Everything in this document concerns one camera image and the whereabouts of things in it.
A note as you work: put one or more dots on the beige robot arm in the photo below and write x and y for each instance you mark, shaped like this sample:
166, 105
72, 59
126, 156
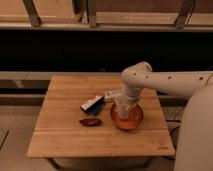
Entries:
195, 140

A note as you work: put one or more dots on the orange ceramic bowl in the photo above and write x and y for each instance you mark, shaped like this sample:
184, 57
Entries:
134, 120

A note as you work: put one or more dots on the small white object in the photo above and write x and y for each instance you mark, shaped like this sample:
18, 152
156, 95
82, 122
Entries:
111, 94

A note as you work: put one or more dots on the blue and white box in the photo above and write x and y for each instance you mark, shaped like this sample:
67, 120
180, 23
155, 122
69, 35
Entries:
93, 106

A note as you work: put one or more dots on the dark red flat object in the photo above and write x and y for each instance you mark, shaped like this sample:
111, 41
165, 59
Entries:
91, 122

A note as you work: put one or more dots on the wooden table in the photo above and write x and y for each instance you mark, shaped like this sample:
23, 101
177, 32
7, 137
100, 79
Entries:
58, 132

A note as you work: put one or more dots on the wooden shelf frame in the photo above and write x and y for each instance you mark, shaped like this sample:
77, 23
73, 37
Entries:
108, 15

